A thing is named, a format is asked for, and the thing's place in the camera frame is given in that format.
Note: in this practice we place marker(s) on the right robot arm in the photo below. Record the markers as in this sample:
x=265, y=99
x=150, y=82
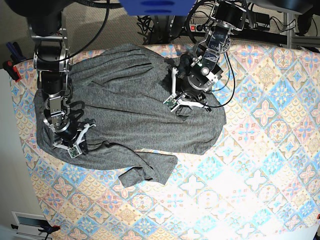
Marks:
x=52, y=60

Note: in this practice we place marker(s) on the aluminium frame post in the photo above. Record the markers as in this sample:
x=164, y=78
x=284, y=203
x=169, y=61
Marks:
x=289, y=21

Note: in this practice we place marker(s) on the white floor vent box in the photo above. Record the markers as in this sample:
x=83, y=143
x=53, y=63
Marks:
x=28, y=225

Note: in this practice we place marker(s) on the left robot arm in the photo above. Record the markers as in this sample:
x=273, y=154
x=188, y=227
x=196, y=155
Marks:
x=198, y=71

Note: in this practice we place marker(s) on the blue black bottom clamp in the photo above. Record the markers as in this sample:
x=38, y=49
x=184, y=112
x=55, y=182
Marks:
x=49, y=230

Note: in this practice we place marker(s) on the white power strip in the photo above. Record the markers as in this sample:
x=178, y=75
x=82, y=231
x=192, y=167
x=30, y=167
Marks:
x=198, y=28

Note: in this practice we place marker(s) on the red black table clamp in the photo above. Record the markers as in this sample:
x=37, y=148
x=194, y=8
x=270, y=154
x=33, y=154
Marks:
x=12, y=70

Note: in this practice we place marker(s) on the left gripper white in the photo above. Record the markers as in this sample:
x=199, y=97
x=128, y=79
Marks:
x=183, y=96

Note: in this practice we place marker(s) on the patterned tile tablecloth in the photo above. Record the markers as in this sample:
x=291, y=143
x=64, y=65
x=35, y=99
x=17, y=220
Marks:
x=261, y=178

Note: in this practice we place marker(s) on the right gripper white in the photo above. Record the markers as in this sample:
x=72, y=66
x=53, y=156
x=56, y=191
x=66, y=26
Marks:
x=74, y=141

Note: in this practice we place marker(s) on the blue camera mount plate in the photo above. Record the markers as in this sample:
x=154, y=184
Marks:
x=157, y=7

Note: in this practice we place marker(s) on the grey t-shirt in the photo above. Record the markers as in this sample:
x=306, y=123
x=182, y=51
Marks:
x=123, y=92

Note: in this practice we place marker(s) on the blue handled clamp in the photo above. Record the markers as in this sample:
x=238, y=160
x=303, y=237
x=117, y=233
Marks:
x=16, y=52

